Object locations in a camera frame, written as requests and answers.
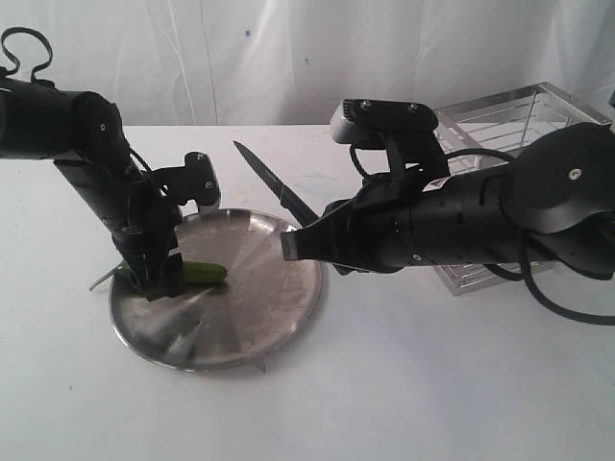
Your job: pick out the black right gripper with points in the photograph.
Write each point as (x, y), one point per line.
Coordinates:
(372, 232)

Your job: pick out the white backdrop curtain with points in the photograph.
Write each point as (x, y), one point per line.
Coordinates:
(292, 62)

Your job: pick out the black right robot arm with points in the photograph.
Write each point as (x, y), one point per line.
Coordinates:
(555, 201)

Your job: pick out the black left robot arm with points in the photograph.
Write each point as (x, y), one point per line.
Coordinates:
(82, 133)

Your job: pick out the black handled serrated knife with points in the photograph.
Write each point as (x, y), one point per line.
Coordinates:
(287, 198)

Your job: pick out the round steel plate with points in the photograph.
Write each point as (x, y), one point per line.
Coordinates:
(262, 304)

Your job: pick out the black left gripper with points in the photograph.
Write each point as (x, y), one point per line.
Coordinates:
(145, 240)

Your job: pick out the green cucumber with stem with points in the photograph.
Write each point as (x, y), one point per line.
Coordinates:
(192, 272)

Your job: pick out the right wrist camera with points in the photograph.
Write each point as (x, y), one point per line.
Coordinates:
(405, 130)

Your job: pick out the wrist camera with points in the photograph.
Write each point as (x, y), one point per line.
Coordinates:
(194, 181)
(405, 130)

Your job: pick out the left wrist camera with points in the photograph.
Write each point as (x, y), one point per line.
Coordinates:
(194, 181)

